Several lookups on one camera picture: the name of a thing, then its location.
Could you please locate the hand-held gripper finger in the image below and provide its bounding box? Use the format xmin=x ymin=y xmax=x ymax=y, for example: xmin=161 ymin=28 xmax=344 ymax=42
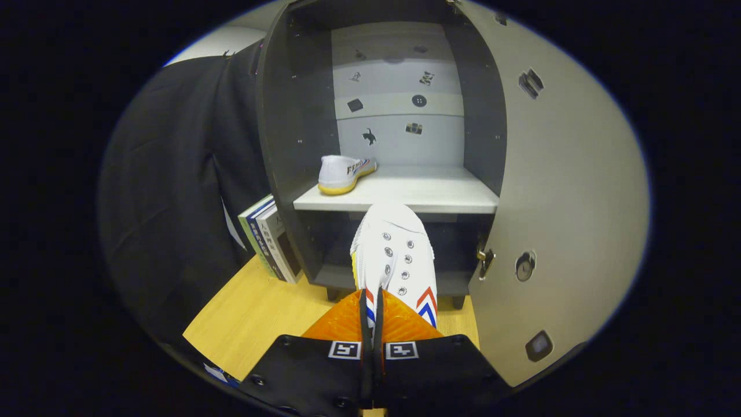
xmin=373 ymin=288 xmax=513 ymax=415
xmin=240 ymin=288 xmax=374 ymax=417

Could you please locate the beige shoe cabinet door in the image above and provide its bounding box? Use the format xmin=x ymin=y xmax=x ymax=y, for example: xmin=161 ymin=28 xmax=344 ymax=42
xmin=446 ymin=0 xmax=650 ymax=387

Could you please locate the black backdrop cloth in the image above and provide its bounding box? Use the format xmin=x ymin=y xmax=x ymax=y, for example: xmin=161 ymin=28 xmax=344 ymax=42
xmin=98 ymin=41 xmax=273 ymax=348

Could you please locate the blue book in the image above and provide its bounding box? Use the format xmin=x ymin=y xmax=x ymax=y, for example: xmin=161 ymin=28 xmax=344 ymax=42
xmin=246 ymin=200 xmax=284 ymax=281

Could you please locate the white canvas shoe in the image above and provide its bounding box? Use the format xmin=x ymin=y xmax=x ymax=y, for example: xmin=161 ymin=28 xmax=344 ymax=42
xmin=349 ymin=202 xmax=439 ymax=331
xmin=317 ymin=155 xmax=378 ymax=195

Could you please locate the blue white printed sheet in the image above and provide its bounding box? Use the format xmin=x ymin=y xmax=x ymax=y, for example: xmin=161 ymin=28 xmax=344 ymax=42
xmin=203 ymin=362 xmax=241 ymax=387

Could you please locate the grey book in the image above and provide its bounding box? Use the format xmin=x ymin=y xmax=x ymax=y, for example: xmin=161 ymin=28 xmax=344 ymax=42
xmin=258 ymin=206 xmax=303 ymax=284

